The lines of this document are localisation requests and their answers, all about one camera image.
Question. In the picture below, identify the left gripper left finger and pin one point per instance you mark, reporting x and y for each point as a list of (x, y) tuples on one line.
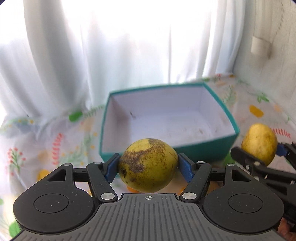
[(101, 175)]

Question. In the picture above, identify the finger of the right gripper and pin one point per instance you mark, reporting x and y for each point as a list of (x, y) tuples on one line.
[(288, 151), (245, 159)]

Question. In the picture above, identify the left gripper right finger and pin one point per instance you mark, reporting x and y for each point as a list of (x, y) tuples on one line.
[(197, 174)]

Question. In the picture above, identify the smooth yellow pear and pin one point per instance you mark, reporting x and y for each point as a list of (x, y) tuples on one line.
[(261, 142)]

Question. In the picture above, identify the speckled yellow pear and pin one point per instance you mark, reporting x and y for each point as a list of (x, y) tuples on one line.
[(148, 165)]

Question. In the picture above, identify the right hand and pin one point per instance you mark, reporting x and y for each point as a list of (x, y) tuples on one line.
[(284, 229)]

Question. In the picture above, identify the teal cardboard box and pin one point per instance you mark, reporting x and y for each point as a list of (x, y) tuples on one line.
[(189, 117)]

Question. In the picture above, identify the white curtain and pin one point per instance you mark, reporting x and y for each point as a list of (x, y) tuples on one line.
[(63, 56)]

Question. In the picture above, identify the white wall fixture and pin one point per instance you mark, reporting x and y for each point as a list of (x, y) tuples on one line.
[(261, 47)]

